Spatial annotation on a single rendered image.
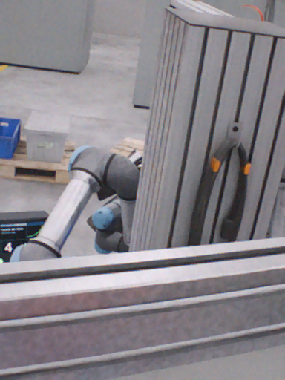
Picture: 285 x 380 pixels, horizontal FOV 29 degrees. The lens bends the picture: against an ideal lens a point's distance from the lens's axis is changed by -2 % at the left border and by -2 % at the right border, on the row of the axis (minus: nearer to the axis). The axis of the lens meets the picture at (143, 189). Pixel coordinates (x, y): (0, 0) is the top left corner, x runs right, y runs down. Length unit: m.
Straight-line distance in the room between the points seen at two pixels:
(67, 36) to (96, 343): 9.18
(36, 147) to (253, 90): 4.25
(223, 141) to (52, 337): 0.87
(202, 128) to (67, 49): 8.42
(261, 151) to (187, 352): 0.86
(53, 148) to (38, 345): 4.97
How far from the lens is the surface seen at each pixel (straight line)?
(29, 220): 1.89
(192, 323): 0.29
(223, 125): 1.09
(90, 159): 1.83
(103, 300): 0.26
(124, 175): 1.80
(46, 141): 5.19
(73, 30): 9.38
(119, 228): 2.47
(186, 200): 1.13
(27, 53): 9.61
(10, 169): 5.21
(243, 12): 2.90
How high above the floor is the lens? 2.14
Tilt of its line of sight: 24 degrees down
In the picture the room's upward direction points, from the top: 9 degrees clockwise
